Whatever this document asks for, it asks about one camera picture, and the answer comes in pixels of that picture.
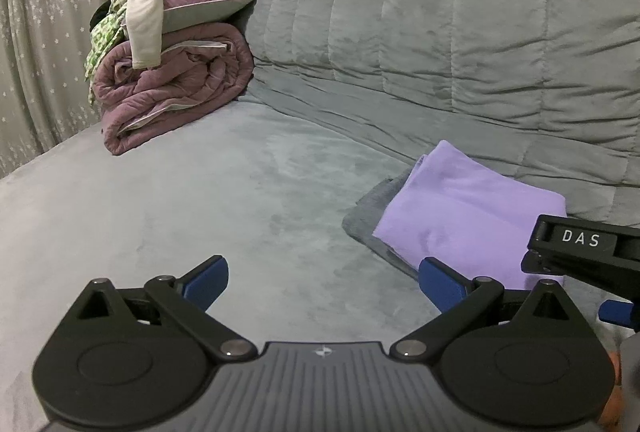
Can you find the person's right hand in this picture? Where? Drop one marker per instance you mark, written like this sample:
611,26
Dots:
613,411

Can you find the grey star curtain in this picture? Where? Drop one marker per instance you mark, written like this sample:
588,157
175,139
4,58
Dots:
44,93

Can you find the grey quilted headboard cover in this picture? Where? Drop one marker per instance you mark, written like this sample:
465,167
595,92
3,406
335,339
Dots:
543,91

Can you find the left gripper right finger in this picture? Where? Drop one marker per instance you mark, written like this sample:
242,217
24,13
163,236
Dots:
444,286

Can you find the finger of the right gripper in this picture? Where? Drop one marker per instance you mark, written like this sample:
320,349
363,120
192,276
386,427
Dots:
551,262
616,312

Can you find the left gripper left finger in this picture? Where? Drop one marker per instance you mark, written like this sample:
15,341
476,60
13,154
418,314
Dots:
201,286

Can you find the purple pants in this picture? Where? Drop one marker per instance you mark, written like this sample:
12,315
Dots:
482,220

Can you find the green patterned garment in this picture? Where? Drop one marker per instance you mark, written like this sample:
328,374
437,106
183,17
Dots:
107,30

